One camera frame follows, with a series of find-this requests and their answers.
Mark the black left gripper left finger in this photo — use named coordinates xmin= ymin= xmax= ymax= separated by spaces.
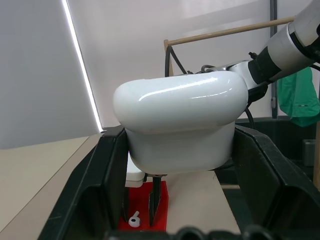
xmin=38 ymin=125 xmax=130 ymax=240

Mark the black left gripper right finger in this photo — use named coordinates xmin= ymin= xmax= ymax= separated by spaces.
xmin=231 ymin=124 xmax=320 ymax=240

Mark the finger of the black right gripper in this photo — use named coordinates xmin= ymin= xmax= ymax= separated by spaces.
xmin=148 ymin=174 xmax=163 ymax=228
xmin=121 ymin=186 xmax=130 ymax=222

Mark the white earbud charging case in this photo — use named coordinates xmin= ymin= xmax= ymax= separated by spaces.
xmin=112 ymin=70 xmax=250 ymax=174

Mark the dark bin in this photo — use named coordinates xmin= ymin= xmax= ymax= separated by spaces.
xmin=234 ymin=116 xmax=320 ymax=187

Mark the red mat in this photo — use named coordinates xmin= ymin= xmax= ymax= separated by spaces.
xmin=117 ymin=180 xmax=170 ymax=232

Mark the white earbud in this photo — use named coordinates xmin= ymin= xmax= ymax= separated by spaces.
xmin=128 ymin=211 xmax=142 ymax=227

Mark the grey box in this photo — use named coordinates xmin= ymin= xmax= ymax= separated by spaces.
xmin=303 ymin=139 xmax=317 ymax=167

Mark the green cloth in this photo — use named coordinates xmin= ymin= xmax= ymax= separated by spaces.
xmin=277 ymin=65 xmax=320 ymax=127

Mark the white light strip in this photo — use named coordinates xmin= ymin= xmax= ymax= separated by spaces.
xmin=61 ymin=0 xmax=105 ymax=134

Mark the wooden hanging rack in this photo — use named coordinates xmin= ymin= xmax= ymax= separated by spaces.
xmin=163 ymin=15 xmax=297 ymax=77

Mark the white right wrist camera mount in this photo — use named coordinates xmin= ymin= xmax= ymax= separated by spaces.
xmin=124 ymin=152 xmax=146 ymax=188

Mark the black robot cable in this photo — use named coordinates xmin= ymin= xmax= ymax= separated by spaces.
xmin=245 ymin=106 xmax=255 ymax=130
xmin=164 ymin=45 xmax=189 ymax=78

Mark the grey wall pipe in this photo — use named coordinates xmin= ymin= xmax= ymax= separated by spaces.
xmin=269 ymin=0 xmax=279 ymax=119

